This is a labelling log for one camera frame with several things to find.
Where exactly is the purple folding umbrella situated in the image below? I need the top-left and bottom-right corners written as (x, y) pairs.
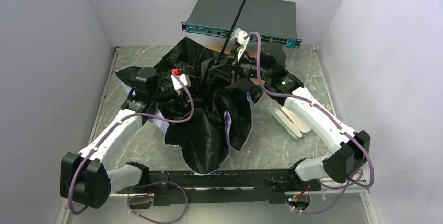
top-left (114, 0), bottom-right (265, 175)

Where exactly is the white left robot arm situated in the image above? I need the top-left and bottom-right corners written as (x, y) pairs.
top-left (60, 66), bottom-right (167, 215)

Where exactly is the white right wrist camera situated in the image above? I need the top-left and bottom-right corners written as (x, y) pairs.
top-left (230, 28), bottom-right (250, 62)

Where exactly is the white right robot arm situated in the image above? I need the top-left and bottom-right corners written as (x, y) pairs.
top-left (209, 42), bottom-right (374, 188)

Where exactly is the wooden base board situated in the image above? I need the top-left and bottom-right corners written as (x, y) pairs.
top-left (207, 44), bottom-right (223, 52)

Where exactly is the mint green umbrella case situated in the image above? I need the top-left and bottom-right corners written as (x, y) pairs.
top-left (270, 107), bottom-right (312, 139)

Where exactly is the grey network switch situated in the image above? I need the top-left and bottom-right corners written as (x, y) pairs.
top-left (182, 0), bottom-right (301, 48)

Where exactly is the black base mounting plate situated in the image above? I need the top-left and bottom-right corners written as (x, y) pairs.
top-left (118, 169), bottom-right (321, 206)

